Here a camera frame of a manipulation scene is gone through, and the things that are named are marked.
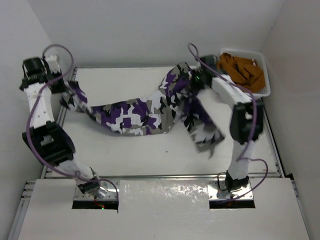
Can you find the purple camouflage trousers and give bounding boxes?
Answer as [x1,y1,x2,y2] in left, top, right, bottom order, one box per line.
[60,62,226,152]

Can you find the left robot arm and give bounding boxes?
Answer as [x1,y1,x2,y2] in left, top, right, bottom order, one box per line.
[19,55,108,200]

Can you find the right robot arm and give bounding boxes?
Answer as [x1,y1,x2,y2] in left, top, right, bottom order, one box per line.
[193,54,264,193]

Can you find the mustard brown trousers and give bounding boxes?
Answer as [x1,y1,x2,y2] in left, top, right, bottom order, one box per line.
[217,53,266,93]

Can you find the white plastic basket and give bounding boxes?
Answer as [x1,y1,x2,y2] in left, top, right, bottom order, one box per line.
[218,48,271,98]

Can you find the white front cover board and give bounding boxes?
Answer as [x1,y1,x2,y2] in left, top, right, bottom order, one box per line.
[19,178,309,240]

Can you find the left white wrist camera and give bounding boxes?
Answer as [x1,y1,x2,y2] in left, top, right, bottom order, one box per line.
[44,55,62,74]

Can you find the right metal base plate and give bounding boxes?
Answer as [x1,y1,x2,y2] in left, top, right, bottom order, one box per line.
[207,178,254,201]

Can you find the metal base plate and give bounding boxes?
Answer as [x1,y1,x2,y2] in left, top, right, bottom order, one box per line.
[74,175,120,203]
[207,178,254,201]

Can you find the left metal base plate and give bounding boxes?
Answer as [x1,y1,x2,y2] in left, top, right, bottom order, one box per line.
[74,175,120,203]

